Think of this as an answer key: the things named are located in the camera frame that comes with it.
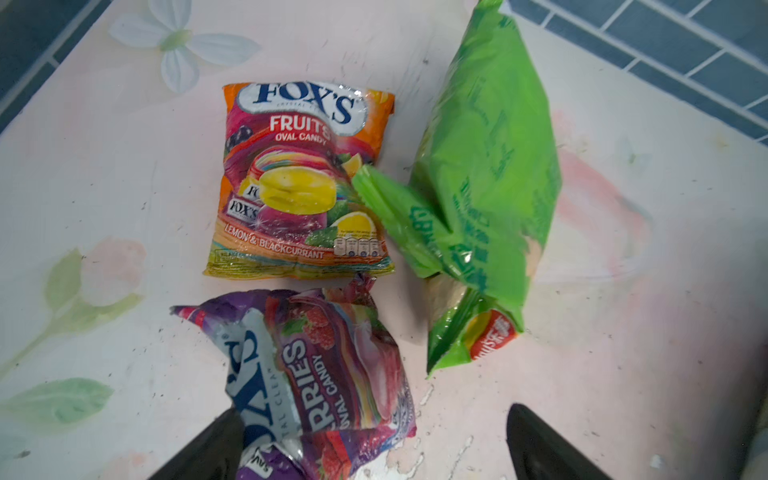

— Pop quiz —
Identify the purple Fox's berries candy bag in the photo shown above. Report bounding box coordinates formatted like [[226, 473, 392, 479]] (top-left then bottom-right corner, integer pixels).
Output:
[[170, 274, 417, 479]]

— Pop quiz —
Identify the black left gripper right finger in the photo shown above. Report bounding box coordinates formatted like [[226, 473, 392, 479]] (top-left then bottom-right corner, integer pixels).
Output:
[[506, 403, 610, 480]]

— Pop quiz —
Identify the orange Fox's fruits candy bag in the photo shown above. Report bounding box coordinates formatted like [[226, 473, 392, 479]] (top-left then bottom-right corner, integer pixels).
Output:
[[206, 80, 395, 280]]

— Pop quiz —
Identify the green chips bag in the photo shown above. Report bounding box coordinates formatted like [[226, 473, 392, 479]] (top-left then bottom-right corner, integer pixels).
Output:
[[353, 1, 562, 372]]

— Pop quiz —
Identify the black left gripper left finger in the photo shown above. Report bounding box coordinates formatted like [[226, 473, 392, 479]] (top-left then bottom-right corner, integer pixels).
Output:
[[149, 408, 244, 480]]

